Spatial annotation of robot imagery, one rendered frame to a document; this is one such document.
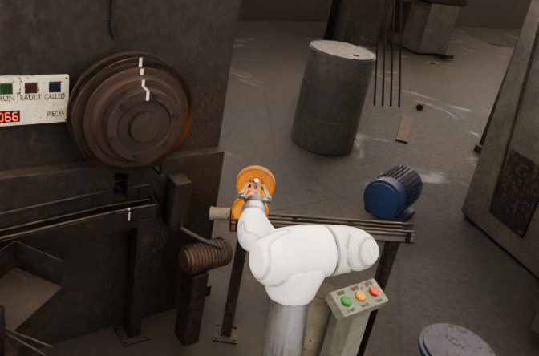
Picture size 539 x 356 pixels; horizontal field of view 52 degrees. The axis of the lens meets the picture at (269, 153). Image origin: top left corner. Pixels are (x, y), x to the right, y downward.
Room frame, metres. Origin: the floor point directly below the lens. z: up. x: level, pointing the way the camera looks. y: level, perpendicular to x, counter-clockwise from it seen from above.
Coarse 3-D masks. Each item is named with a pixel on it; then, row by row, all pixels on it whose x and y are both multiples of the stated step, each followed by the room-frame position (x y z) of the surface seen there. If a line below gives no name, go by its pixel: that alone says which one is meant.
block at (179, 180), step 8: (168, 176) 2.07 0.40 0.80; (176, 176) 2.08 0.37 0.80; (184, 176) 2.09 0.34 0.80; (168, 184) 2.06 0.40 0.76; (176, 184) 2.01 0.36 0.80; (184, 184) 2.03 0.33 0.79; (168, 192) 2.05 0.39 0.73; (176, 192) 2.01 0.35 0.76; (184, 192) 2.03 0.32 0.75; (168, 200) 2.04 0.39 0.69; (176, 200) 2.01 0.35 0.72; (184, 200) 2.04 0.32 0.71; (168, 208) 2.04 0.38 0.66; (176, 208) 2.02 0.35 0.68; (184, 208) 2.04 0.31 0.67; (168, 216) 2.03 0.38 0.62; (176, 216) 2.02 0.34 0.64; (184, 216) 2.04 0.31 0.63; (168, 224) 2.03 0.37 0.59; (176, 224) 2.02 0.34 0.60; (184, 224) 2.05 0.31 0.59
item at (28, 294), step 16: (0, 256) 1.48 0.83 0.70; (16, 256) 1.55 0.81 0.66; (32, 256) 1.53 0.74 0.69; (48, 256) 1.51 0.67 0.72; (0, 272) 1.48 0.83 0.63; (16, 272) 1.52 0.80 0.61; (32, 272) 1.53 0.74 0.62; (48, 272) 1.51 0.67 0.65; (0, 288) 1.44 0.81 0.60; (16, 288) 1.45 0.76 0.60; (32, 288) 1.46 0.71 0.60; (48, 288) 1.47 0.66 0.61; (0, 304) 1.24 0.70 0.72; (16, 304) 1.38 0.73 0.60; (32, 304) 1.39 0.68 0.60; (0, 320) 1.24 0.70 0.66; (16, 320) 1.32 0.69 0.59; (0, 336) 1.25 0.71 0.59; (16, 336) 1.38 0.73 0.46; (16, 352) 1.38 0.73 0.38
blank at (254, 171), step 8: (248, 168) 1.95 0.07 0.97; (256, 168) 1.94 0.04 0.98; (264, 168) 1.96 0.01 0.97; (240, 176) 1.94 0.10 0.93; (248, 176) 1.94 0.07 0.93; (256, 176) 1.94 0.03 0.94; (264, 176) 1.94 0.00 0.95; (272, 176) 1.95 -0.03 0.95; (240, 184) 1.94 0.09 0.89; (272, 184) 1.95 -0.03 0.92; (248, 192) 1.94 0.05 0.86; (256, 192) 1.95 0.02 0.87; (272, 192) 1.95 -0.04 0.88
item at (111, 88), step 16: (112, 80) 1.81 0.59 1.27; (128, 80) 1.83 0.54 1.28; (160, 80) 1.92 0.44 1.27; (96, 96) 1.78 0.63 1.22; (112, 96) 1.79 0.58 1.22; (176, 96) 1.95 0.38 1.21; (96, 112) 1.77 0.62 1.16; (96, 128) 1.76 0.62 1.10; (96, 144) 1.78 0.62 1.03; (112, 160) 1.82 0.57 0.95; (128, 160) 1.84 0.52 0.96; (144, 160) 1.90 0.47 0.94
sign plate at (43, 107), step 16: (0, 80) 1.72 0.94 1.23; (16, 80) 1.75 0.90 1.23; (32, 80) 1.79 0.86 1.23; (48, 80) 1.82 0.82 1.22; (64, 80) 1.85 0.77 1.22; (0, 96) 1.72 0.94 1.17; (16, 96) 1.75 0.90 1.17; (32, 96) 1.79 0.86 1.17; (48, 96) 1.82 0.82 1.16; (64, 96) 1.85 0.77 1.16; (0, 112) 1.72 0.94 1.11; (32, 112) 1.79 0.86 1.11; (48, 112) 1.82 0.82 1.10; (64, 112) 1.85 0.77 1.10
